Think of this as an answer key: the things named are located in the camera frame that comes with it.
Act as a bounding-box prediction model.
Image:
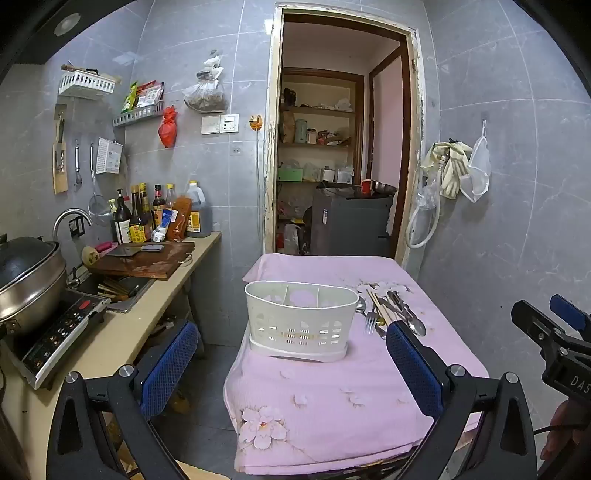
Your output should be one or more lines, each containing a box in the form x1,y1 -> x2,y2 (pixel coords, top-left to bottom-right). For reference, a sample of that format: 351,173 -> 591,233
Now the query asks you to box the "dark sauce bottle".
139,183 -> 155,241
151,185 -> 168,232

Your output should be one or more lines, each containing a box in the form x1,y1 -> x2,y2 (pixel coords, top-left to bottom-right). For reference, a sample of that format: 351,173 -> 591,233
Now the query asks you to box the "white wall basket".
58,65 -> 122,100

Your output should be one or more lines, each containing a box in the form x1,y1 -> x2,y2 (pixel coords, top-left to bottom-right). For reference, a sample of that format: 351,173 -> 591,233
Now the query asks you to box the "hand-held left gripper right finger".
385,322 -> 539,480

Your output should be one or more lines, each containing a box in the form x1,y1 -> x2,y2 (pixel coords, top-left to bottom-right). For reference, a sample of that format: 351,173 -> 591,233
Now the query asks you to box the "wooden knife holder board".
52,104 -> 68,195

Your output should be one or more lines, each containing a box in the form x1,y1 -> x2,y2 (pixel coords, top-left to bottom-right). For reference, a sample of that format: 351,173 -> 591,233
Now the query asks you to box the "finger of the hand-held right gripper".
511,300 -> 578,354
549,294 -> 591,333

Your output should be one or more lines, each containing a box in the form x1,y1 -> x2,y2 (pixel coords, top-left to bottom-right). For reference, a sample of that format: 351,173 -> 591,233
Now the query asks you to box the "pink floral cloth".
224,252 -> 490,476

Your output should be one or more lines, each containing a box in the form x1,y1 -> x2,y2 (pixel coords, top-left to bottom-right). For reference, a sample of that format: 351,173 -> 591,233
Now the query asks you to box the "white plastic utensil caddy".
244,280 -> 360,364

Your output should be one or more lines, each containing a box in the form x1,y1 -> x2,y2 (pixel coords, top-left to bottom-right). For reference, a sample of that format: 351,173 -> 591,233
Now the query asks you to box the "white hose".
406,185 -> 443,250

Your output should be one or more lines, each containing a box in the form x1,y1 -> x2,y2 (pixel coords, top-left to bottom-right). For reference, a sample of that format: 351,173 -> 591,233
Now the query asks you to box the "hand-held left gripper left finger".
46,318 -> 201,480

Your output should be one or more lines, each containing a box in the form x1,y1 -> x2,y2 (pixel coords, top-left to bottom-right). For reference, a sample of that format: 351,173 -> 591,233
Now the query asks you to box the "dark bottle yellow label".
128,185 -> 147,244

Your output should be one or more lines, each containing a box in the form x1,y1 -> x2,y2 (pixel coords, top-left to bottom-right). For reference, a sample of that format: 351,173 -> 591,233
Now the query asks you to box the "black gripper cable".
531,424 -> 591,435

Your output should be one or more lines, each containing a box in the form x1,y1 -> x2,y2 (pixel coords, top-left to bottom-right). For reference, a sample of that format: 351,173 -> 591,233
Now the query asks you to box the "white wall switch socket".
201,113 -> 240,135

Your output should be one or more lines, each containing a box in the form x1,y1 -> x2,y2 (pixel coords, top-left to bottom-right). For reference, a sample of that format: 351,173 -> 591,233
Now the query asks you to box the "black range hood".
14,0 -> 155,65

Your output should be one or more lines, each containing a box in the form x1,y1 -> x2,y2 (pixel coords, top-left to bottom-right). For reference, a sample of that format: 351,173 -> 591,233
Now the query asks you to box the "clear bag of dried goods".
182,50 -> 228,113

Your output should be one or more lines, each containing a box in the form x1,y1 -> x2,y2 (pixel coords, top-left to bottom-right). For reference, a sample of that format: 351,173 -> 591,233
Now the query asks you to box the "cleaver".
105,243 -> 164,258

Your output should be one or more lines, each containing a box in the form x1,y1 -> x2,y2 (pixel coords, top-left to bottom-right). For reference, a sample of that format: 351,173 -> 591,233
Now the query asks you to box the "red snack packet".
136,80 -> 164,109

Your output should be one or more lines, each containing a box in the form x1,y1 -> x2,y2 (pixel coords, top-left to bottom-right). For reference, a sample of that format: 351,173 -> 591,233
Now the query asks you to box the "hanging mesh strainer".
88,138 -> 114,220

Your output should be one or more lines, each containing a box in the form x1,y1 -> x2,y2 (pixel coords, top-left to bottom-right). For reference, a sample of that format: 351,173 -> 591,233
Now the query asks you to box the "clear plastic bag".
418,178 -> 439,208

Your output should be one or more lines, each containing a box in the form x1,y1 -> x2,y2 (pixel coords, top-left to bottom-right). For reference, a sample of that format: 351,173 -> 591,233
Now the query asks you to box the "grey wall rack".
113,102 -> 165,127

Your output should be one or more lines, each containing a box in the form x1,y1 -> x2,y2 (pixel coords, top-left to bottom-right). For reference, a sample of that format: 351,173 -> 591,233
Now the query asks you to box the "person's right hand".
540,401 -> 585,462

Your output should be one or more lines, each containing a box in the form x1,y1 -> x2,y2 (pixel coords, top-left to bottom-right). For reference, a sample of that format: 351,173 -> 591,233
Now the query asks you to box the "large dark oil jug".
185,181 -> 213,239

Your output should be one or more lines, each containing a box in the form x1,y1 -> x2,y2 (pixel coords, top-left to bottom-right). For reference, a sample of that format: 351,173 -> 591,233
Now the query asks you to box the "orange chili powder bag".
166,196 -> 193,242

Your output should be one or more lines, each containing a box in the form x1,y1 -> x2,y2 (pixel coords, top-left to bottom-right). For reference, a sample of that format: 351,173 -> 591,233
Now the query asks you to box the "worn wooden door frame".
263,4 -> 426,271

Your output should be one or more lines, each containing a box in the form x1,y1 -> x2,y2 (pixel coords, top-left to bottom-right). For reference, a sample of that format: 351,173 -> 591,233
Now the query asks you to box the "bundle of chopsticks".
96,278 -> 137,303

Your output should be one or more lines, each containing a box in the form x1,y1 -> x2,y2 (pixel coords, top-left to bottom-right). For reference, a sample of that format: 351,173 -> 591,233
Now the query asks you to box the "black induction cooker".
0,290 -> 112,391

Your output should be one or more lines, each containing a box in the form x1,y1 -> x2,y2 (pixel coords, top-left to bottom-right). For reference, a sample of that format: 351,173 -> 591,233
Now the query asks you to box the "blue white packet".
151,210 -> 174,243

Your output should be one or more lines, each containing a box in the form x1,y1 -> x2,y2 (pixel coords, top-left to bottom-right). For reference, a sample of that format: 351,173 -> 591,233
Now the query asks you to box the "grey cabinet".
310,185 -> 395,257

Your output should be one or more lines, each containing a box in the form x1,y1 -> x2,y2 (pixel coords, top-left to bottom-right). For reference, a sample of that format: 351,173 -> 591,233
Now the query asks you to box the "steel pot with lid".
0,234 -> 68,337

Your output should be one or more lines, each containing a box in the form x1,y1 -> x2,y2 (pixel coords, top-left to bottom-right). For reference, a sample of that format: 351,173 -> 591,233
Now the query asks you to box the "wooden chopstick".
368,290 -> 391,325
373,289 -> 398,324

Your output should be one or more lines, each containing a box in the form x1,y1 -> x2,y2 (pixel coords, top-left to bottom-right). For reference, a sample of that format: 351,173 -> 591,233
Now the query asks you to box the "dark pump dispenser bottle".
112,188 -> 132,244

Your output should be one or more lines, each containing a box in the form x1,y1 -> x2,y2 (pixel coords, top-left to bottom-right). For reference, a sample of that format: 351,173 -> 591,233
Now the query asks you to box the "green snack packet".
121,82 -> 139,114

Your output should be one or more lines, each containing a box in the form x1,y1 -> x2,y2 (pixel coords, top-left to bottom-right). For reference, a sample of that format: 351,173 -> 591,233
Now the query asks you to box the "wooden shelf unit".
279,67 -> 365,185

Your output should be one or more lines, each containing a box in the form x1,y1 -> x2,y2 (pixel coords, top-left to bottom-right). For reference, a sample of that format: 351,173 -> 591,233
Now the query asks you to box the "wooden cutting board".
88,241 -> 195,281

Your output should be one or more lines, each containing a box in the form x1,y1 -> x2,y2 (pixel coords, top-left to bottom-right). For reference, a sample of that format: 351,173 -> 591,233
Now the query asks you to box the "beige kitchen counter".
0,231 -> 222,480

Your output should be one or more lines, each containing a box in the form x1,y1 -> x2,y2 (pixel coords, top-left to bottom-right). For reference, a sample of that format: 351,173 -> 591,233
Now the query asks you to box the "white wall box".
95,137 -> 124,175

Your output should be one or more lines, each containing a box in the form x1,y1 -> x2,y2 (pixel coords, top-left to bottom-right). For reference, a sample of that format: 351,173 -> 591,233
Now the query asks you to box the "red plastic bag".
158,105 -> 178,148

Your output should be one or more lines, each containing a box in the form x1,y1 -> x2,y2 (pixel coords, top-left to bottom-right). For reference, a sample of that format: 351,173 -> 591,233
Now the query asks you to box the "chrome faucet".
52,208 -> 93,243

